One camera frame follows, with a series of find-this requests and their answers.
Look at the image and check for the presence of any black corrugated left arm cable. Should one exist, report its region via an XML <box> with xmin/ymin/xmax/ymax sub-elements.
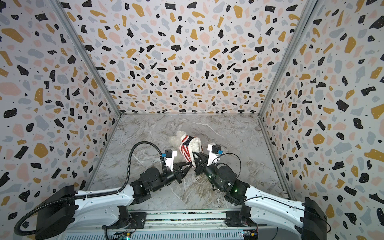
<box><xmin>13</xmin><ymin>140</ymin><xmax>164</xmax><ymax>236</ymax></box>

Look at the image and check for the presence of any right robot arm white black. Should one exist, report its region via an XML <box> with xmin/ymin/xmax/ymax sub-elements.
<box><xmin>193</xmin><ymin>153</ymin><xmax>331</xmax><ymax>240</ymax></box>

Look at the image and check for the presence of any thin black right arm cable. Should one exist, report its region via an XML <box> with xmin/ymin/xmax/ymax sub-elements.
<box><xmin>211</xmin><ymin>152</ymin><xmax>242</xmax><ymax>181</ymax></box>

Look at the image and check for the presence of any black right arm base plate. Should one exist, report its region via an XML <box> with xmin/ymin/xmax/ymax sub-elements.
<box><xmin>225</xmin><ymin>210</ymin><xmax>257</xmax><ymax>227</ymax></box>

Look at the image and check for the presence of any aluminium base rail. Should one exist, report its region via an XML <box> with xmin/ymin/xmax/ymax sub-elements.
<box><xmin>80</xmin><ymin>207</ymin><xmax>313</xmax><ymax>235</ymax></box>

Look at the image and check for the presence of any red white striped knit sweater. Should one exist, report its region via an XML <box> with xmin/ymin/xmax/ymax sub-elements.
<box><xmin>179</xmin><ymin>134</ymin><xmax>203</xmax><ymax>168</ymax></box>

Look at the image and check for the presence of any white ribbed vent strip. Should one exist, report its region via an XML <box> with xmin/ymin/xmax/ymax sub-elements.
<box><xmin>58</xmin><ymin>230</ymin><xmax>244</xmax><ymax>240</ymax></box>

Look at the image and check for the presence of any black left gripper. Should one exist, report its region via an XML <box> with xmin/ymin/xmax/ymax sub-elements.
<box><xmin>153</xmin><ymin>161</ymin><xmax>195</xmax><ymax>194</ymax></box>

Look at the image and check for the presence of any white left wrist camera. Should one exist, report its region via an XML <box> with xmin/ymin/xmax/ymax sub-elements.
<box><xmin>161</xmin><ymin>150</ymin><xmax>177</xmax><ymax>174</ymax></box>

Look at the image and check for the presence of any white plush teddy bear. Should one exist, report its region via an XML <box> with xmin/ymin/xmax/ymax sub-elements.
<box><xmin>169</xmin><ymin>131</ymin><xmax>204</xmax><ymax>168</ymax></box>

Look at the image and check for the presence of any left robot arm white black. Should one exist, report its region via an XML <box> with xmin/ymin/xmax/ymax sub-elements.
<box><xmin>35</xmin><ymin>163</ymin><xmax>192</xmax><ymax>240</ymax></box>

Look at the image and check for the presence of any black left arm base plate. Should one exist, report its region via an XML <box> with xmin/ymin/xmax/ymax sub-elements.
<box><xmin>119</xmin><ymin>212</ymin><xmax>147</xmax><ymax>230</ymax></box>

